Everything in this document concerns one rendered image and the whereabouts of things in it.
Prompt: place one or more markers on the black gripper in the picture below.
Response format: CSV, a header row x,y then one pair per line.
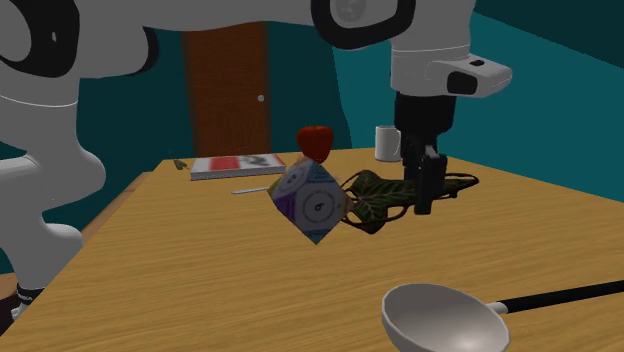
x,y
423,113

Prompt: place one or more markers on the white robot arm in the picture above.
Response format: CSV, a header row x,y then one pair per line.
x,y
44,161

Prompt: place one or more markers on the white mug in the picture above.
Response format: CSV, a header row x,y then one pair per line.
x,y
386,144

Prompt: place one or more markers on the green leafy vine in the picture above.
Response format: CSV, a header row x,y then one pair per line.
x,y
378,197

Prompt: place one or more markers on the red apple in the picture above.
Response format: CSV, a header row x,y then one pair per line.
x,y
315,140

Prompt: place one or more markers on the multicoloured polyhedral die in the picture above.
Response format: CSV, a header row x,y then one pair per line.
x,y
312,204

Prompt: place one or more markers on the thin silver utensil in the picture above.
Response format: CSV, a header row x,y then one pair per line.
x,y
248,190

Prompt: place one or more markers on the red and white book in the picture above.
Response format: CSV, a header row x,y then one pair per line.
x,y
234,166

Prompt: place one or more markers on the brown door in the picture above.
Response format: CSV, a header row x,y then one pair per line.
x,y
226,92

